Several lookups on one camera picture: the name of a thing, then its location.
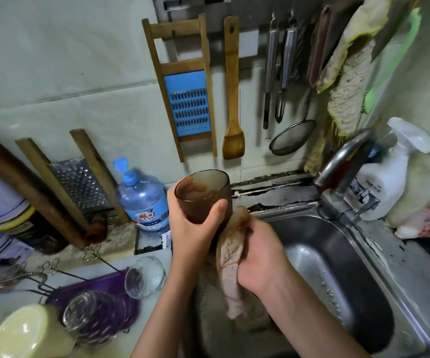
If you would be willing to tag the person's right hand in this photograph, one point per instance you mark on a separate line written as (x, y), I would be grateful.
(263, 257)

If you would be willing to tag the person's left hand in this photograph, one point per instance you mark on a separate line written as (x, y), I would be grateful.
(192, 238)

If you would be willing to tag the beige dish cloth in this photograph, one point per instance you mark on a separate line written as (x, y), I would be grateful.
(230, 272)

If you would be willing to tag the brown amber glass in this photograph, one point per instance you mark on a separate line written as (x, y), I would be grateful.
(202, 194)

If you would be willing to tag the yellow mug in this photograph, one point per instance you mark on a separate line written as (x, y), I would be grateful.
(28, 333)

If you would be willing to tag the person's right forearm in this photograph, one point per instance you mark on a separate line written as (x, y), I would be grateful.
(312, 320)

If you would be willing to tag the person's left forearm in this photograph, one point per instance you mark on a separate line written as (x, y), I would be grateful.
(166, 320)

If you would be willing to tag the small blue water bottle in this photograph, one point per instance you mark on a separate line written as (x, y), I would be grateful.
(142, 201)

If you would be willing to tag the purple plastic tray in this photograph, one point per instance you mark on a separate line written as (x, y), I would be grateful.
(95, 287)

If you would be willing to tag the mesh strainer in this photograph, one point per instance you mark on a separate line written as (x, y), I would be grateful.
(292, 138)

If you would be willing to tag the wooden framed metal grater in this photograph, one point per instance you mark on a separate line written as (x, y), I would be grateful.
(80, 182)

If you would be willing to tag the metal faucet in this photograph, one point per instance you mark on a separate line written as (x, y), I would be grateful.
(346, 160)

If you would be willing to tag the wooden slicer with blue blade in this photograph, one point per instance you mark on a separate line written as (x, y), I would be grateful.
(186, 97)

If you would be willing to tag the white spray bottle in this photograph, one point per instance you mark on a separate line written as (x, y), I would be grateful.
(383, 179)

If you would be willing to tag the wooden spatula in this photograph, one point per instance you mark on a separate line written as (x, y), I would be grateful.
(232, 93)

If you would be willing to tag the pink and white plastic bag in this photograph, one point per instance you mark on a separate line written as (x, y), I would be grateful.
(424, 220)

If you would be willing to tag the wooden rolling pin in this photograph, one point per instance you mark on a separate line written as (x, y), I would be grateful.
(28, 186)

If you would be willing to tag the metal peeler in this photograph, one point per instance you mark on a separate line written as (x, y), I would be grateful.
(270, 70)
(286, 67)

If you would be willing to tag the stack of labelled tin cans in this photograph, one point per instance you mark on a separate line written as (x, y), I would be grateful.
(2, 220)

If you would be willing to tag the wall mounted metal utensil rack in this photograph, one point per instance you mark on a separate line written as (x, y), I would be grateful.
(275, 7)

